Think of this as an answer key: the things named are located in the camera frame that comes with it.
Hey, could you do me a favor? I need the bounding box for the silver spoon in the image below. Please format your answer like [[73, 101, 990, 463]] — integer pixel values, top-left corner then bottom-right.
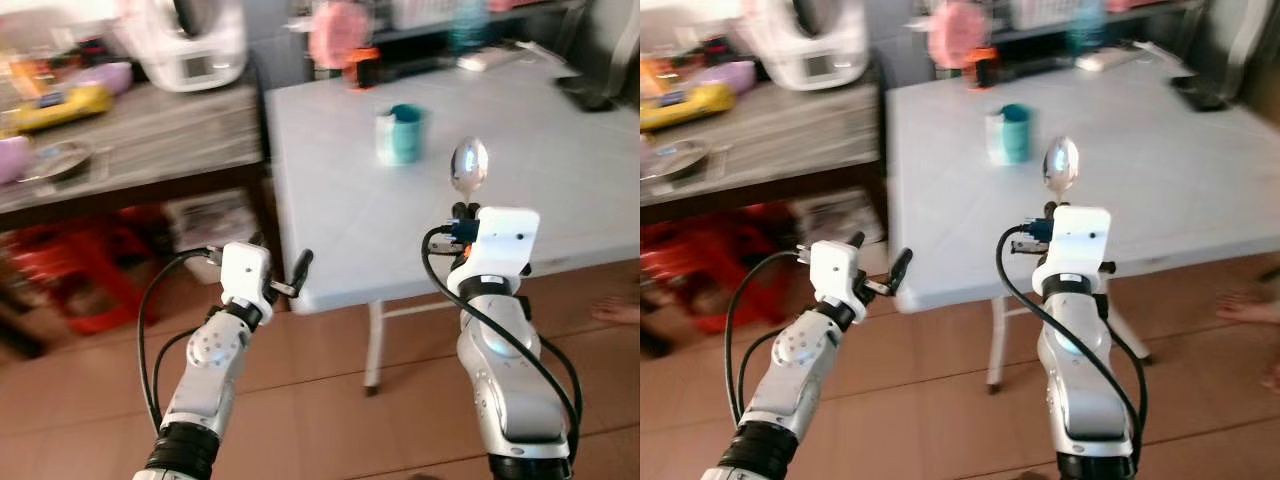
[[448, 136, 492, 212], [1042, 136, 1083, 207]]

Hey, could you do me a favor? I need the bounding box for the white plastic bin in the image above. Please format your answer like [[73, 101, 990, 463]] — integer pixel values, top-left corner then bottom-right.
[[789, 191, 887, 273], [164, 191, 264, 287]]

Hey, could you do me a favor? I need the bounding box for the teal cup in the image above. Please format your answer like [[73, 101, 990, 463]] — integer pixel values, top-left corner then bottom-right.
[[375, 102, 426, 168], [984, 102, 1033, 167]]

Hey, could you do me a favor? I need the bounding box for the orange and black object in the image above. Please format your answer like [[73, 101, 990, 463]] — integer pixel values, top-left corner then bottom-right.
[[964, 46, 1002, 92], [344, 46, 384, 92]]

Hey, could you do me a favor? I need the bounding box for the white remote control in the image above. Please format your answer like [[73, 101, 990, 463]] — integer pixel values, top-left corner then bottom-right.
[[1074, 44, 1140, 74], [456, 44, 522, 74]]

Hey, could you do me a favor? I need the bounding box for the flat black object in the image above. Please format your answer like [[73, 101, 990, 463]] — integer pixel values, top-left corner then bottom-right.
[[1169, 74, 1232, 112], [554, 74, 617, 112]]

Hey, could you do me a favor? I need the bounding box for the red plastic stool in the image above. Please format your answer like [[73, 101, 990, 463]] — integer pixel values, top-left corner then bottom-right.
[[0, 214, 153, 337], [640, 214, 768, 337]]

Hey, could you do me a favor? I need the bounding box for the person's bare foot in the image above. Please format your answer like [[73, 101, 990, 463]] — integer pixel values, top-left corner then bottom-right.
[[1214, 289, 1280, 327], [589, 297, 641, 327]]

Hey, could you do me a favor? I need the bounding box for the teal bottle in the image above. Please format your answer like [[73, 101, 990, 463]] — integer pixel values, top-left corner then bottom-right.
[[446, 0, 492, 57], [1064, 0, 1110, 57]]

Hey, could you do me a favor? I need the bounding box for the wide stainless steel bowl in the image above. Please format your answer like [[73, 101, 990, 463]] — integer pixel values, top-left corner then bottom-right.
[[21, 139, 94, 184], [645, 137, 717, 182]]

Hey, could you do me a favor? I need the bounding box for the pink round object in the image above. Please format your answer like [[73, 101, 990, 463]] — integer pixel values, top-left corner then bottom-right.
[[924, 0, 990, 70], [307, 0, 374, 72]]

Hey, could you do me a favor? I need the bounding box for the white kitchen cooking machine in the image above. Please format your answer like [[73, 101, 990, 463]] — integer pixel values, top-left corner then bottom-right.
[[734, 0, 870, 94], [112, 0, 250, 94]]

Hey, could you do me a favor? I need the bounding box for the small purple plastic bowl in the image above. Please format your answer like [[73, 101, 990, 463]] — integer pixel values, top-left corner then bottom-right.
[[69, 61, 135, 99], [699, 59, 759, 97]]

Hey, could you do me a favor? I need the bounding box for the yellow kitchen wipes pack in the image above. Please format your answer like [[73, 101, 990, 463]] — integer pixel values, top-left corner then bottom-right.
[[640, 82, 737, 132], [9, 84, 115, 135]]

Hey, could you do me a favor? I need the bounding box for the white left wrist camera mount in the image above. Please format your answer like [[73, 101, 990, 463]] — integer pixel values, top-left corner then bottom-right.
[[807, 239, 870, 314], [217, 240, 277, 312]]

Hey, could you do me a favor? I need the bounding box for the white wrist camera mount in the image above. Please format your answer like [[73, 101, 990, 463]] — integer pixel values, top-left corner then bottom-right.
[[807, 239, 870, 314], [1031, 205, 1114, 294], [446, 206, 542, 299], [217, 240, 277, 312]]

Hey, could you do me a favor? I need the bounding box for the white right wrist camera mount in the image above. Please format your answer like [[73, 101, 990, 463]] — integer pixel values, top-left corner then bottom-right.
[[1031, 205, 1114, 294], [446, 206, 542, 299]]

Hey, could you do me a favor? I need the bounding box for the white table leg frame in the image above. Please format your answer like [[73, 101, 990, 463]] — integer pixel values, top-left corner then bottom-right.
[[984, 289, 1152, 394], [361, 297, 472, 397]]

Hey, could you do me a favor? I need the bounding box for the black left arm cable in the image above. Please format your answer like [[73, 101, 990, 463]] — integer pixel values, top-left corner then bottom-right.
[[724, 249, 814, 433], [136, 247, 227, 433]]

